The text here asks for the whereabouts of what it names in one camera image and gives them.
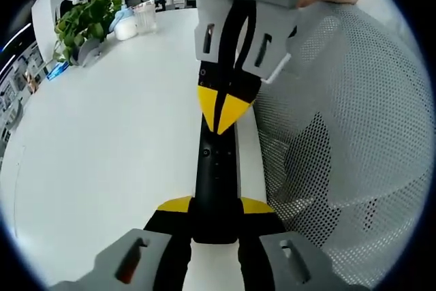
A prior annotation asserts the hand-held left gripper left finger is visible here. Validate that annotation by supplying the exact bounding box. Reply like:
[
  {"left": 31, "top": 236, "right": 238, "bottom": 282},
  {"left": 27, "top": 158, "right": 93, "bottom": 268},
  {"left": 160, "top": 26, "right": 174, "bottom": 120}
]
[{"left": 50, "top": 195, "right": 195, "bottom": 291}]

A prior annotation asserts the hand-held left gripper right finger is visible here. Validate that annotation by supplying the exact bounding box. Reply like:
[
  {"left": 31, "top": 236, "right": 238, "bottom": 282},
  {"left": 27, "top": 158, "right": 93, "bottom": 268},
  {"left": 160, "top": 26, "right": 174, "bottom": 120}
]
[{"left": 236, "top": 197, "right": 369, "bottom": 291}]

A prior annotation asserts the black remote control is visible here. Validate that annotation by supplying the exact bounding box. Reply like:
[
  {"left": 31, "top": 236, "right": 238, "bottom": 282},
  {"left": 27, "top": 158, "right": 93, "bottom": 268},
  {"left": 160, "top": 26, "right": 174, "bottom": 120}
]
[{"left": 192, "top": 113, "right": 243, "bottom": 246}]

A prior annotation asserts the grey plant pot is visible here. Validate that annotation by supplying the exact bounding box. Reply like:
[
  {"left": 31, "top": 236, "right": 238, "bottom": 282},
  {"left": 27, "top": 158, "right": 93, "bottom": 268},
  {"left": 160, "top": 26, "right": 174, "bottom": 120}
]
[{"left": 77, "top": 38, "right": 102, "bottom": 67}]

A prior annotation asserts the grey mesh chair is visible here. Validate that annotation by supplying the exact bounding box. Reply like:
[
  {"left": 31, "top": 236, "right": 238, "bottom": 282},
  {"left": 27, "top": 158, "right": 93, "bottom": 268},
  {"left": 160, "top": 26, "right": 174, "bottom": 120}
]
[{"left": 253, "top": 0, "right": 434, "bottom": 273}]

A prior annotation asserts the green leafy plant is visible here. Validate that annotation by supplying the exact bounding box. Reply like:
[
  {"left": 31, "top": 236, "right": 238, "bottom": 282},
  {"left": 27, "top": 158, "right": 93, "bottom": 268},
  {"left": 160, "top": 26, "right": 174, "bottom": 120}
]
[{"left": 52, "top": 0, "right": 130, "bottom": 67}]

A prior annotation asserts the blue packet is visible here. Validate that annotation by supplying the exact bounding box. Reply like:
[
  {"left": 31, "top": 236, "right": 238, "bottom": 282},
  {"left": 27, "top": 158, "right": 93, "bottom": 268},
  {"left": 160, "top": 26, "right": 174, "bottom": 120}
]
[{"left": 46, "top": 62, "right": 71, "bottom": 81}]

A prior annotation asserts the white square pillar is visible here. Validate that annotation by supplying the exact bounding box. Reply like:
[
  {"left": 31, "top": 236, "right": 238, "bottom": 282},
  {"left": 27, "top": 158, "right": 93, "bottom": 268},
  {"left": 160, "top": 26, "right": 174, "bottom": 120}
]
[{"left": 31, "top": 0, "right": 89, "bottom": 63}]

